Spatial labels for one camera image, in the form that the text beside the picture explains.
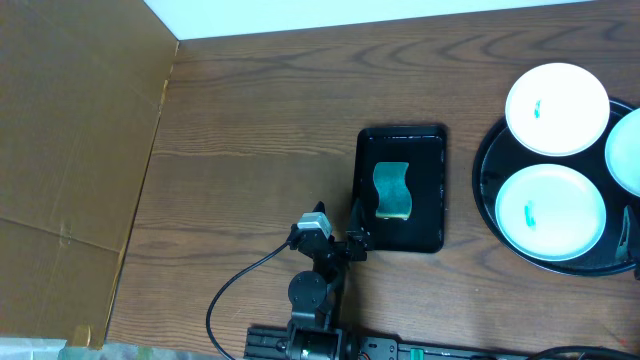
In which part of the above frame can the green yellow sponge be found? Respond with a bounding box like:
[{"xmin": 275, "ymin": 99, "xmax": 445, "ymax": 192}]
[{"xmin": 373, "ymin": 162, "xmax": 413, "ymax": 220}]

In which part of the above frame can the white plate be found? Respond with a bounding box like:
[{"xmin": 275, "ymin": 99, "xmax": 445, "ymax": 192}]
[
  {"xmin": 494, "ymin": 164, "xmax": 607, "ymax": 262},
  {"xmin": 605, "ymin": 109, "xmax": 640, "ymax": 196},
  {"xmin": 505, "ymin": 63, "xmax": 610, "ymax": 157}
]

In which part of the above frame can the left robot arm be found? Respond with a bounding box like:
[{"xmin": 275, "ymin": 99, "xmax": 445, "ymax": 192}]
[{"xmin": 285, "ymin": 200, "xmax": 370, "ymax": 360}]

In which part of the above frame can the black rectangular tray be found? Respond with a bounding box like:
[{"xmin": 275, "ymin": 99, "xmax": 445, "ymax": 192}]
[{"xmin": 352, "ymin": 125, "xmax": 447, "ymax": 253}]

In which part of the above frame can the black round tray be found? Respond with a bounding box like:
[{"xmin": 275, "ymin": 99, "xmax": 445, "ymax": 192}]
[{"xmin": 472, "ymin": 98, "xmax": 639, "ymax": 277}]

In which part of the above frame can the brown cardboard panel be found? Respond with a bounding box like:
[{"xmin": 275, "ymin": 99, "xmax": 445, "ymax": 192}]
[{"xmin": 1, "ymin": 0, "xmax": 178, "ymax": 348}]

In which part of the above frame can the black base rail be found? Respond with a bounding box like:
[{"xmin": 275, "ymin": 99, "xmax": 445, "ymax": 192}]
[{"xmin": 243, "ymin": 327, "xmax": 529, "ymax": 360}]

